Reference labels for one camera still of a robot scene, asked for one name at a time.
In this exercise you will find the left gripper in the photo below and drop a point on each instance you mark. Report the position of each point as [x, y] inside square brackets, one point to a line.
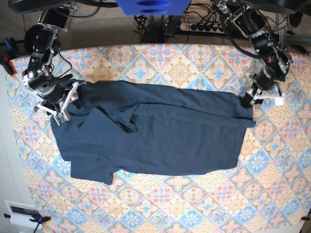
[264, 86]

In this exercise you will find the white wall outlet box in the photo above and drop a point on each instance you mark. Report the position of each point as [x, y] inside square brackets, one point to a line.
[20, 214]

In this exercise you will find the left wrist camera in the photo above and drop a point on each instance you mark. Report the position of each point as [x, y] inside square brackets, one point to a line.
[279, 101]

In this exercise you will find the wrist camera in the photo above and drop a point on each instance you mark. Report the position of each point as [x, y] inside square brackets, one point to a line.
[61, 117]
[279, 101]

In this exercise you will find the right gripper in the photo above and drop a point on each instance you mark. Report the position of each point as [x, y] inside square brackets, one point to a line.
[54, 97]

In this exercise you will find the white power strip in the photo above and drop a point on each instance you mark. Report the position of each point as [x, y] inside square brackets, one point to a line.
[204, 28]

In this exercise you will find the orange clamp lower right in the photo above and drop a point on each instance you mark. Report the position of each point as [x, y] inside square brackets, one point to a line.
[305, 218]

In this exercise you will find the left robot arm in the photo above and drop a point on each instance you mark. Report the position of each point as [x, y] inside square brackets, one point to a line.
[253, 25]

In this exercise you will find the patterned colourful tablecloth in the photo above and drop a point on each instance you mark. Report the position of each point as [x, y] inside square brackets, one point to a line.
[270, 188]

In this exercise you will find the dark navy t-shirt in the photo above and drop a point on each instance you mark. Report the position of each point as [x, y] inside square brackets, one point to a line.
[151, 129]

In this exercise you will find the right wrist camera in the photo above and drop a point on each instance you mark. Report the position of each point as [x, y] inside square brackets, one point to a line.
[61, 117]

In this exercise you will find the black round stool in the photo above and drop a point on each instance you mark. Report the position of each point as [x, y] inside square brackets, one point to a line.
[30, 37]

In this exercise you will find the blue orange clamp lower left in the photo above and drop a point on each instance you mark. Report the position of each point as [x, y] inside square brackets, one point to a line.
[36, 219]

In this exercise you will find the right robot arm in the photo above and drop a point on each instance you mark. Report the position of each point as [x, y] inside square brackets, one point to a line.
[42, 43]

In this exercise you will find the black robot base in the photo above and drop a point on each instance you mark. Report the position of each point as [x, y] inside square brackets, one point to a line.
[29, 6]
[278, 6]

